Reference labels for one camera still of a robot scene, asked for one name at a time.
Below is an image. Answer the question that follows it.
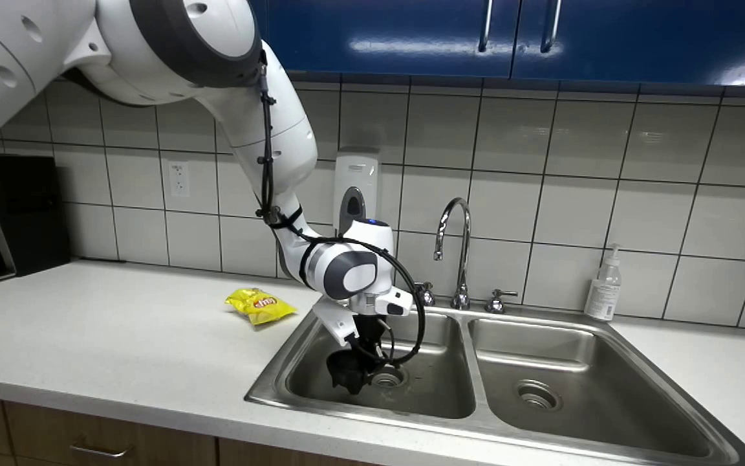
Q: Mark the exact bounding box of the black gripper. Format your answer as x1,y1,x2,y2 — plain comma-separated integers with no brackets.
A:
345,313,393,389

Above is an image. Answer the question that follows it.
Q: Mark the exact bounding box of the black bowl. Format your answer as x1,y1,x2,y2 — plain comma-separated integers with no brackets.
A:
323,348,381,400

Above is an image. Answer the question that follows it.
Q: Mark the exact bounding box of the stainless steel double sink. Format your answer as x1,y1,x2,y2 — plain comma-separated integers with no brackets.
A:
244,288,745,466

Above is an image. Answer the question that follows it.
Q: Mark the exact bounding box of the yellow chip bag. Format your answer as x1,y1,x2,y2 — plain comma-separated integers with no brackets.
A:
224,286,299,328

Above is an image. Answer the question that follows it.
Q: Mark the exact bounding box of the chrome gooseneck faucet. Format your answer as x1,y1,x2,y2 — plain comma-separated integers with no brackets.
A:
431,194,477,312

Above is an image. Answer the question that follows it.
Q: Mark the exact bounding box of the wooden drawer front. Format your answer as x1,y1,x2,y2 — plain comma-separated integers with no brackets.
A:
2,400,219,466

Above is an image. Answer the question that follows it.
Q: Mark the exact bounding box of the clear pump soap bottle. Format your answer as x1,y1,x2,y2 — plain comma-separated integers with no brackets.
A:
581,244,625,325

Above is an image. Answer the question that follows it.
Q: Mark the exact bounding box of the blue cabinet door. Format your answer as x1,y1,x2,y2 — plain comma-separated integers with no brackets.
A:
246,0,523,83
513,0,745,94

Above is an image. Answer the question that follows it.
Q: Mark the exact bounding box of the black coffee maker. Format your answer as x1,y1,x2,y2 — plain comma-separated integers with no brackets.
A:
0,152,74,288

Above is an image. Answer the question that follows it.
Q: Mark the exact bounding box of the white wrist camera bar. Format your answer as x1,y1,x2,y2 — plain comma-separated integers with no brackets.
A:
314,297,362,352

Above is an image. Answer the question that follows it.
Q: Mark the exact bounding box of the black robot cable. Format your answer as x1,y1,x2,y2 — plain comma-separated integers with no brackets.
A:
254,66,426,367

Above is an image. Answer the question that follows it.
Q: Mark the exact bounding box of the chrome faucet handle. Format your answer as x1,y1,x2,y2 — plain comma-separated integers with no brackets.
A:
482,288,519,316
415,281,440,308

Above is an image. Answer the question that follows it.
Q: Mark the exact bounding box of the white wall soap dispenser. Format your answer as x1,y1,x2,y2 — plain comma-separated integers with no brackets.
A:
332,152,384,238

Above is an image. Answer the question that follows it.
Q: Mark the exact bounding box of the white wall outlet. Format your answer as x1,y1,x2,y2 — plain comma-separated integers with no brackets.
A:
162,159,193,202

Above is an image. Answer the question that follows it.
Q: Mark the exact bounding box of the silver drawer handle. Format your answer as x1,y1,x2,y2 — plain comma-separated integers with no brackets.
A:
67,440,133,463

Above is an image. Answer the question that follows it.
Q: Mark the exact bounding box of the silver cabinet door handle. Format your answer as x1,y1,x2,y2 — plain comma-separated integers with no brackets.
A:
477,0,499,57
541,0,567,57

